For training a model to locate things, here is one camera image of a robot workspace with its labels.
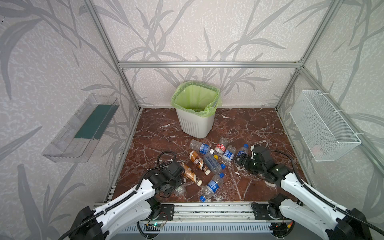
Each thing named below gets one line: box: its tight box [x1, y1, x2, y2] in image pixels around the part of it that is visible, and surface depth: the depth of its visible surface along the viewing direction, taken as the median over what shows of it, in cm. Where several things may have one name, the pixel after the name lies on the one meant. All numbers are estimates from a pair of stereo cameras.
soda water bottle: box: [203, 153, 226, 179], surface depth 87 cm
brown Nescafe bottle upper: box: [189, 150, 211, 176], surface depth 88 cm
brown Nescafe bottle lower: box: [180, 162, 203, 187], surface depth 84 cm
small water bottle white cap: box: [189, 139, 215, 155], surface depth 93 cm
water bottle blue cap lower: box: [200, 173, 225, 202], surface depth 80 cm
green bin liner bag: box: [170, 81, 222, 118], surface depth 95 cm
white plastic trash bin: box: [175, 108, 215, 139], surface depth 86 cm
